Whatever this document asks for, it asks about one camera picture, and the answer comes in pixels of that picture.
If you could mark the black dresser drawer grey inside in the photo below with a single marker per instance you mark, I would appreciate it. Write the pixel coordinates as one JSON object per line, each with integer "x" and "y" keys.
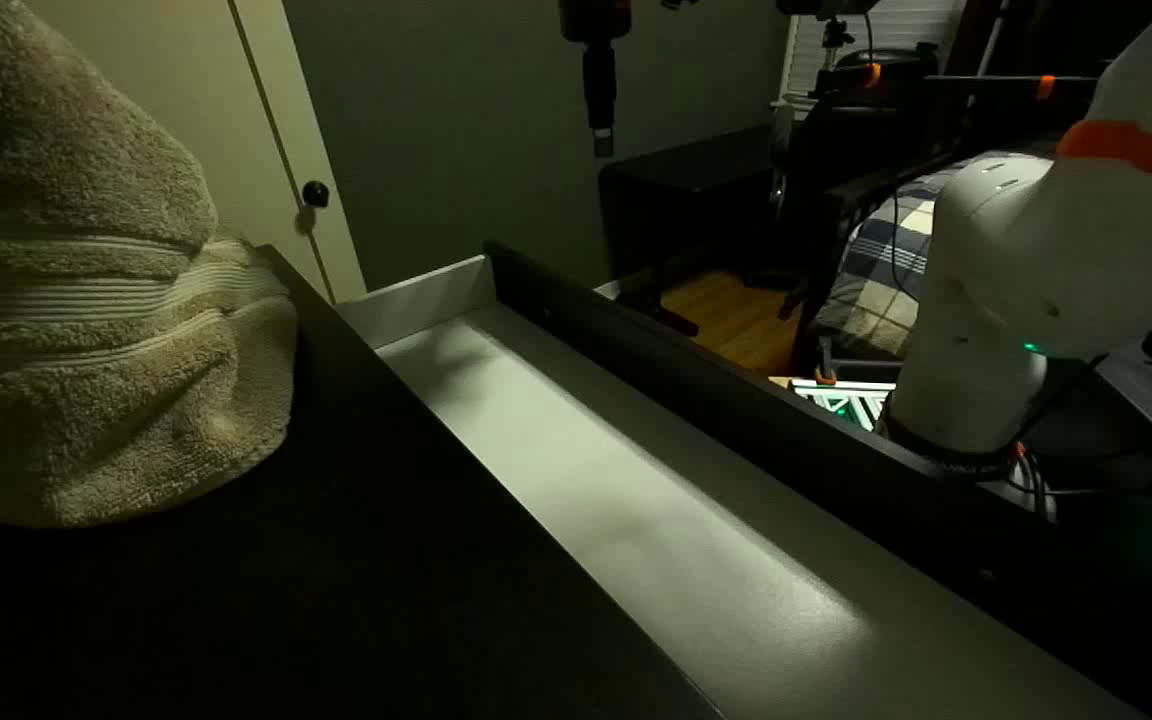
{"x": 631, "y": 493}

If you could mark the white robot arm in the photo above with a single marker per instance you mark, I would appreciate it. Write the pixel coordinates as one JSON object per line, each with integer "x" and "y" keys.
{"x": 1029, "y": 267}

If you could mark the black low table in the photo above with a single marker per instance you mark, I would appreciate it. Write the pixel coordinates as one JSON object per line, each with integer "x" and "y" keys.
{"x": 683, "y": 186}

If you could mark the green lit board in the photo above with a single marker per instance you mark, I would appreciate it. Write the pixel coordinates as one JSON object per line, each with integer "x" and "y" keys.
{"x": 844, "y": 402}

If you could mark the black round door knob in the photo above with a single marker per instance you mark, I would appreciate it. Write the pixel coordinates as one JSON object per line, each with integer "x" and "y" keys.
{"x": 317, "y": 194}

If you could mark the checkered blanket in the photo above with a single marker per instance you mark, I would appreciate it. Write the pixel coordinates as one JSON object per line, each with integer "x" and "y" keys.
{"x": 887, "y": 286}

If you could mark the white panel door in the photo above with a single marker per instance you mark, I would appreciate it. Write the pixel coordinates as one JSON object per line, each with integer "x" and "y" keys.
{"x": 298, "y": 122}

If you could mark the black wooden dresser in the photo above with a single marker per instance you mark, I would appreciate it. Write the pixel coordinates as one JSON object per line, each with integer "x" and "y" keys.
{"x": 268, "y": 574}

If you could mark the black equipment stand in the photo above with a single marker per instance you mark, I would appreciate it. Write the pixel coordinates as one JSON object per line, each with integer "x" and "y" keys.
{"x": 869, "y": 122}

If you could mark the beige folded towel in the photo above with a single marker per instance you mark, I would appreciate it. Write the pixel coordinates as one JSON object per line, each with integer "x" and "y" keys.
{"x": 81, "y": 333}

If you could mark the cream door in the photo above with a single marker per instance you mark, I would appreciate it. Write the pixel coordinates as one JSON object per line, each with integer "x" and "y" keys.
{"x": 148, "y": 67}

